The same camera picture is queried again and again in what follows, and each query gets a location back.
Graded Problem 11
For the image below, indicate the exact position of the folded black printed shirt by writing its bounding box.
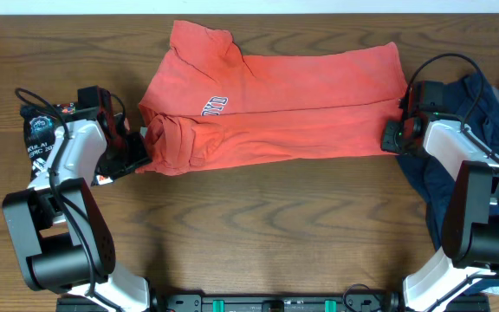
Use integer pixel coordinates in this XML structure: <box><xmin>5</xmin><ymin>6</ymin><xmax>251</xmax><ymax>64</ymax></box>
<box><xmin>21</xmin><ymin>103</ymin><xmax>115</xmax><ymax>190</ymax></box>

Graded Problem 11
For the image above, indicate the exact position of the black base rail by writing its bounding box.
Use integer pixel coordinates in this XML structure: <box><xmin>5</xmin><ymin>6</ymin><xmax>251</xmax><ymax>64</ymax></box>
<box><xmin>55</xmin><ymin>285</ymin><xmax>491</xmax><ymax>312</ymax></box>

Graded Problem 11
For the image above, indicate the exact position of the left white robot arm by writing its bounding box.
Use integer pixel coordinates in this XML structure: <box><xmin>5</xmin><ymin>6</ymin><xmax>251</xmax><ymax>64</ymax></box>
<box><xmin>2</xmin><ymin>120</ymin><xmax>152</xmax><ymax>311</ymax></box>

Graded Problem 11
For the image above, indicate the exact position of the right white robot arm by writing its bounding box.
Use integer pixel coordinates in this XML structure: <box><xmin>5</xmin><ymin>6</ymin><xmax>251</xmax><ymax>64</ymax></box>
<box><xmin>380</xmin><ymin>116</ymin><xmax>499</xmax><ymax>311</ymax></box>

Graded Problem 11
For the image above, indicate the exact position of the navy blue garment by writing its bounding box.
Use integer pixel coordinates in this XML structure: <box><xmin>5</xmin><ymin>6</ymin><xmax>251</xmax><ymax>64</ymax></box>
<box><xmin>395</xmin><ymin>62</ymin><xmax>499</xmax><ymax>296</ymax></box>

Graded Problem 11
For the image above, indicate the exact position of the orange soccer t-shirt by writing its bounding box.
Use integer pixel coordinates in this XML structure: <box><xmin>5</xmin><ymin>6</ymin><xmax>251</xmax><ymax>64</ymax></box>
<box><xmin>139</xmin><ymin>21</ymin><xmax>406</xmax><ymax>176</ymax></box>

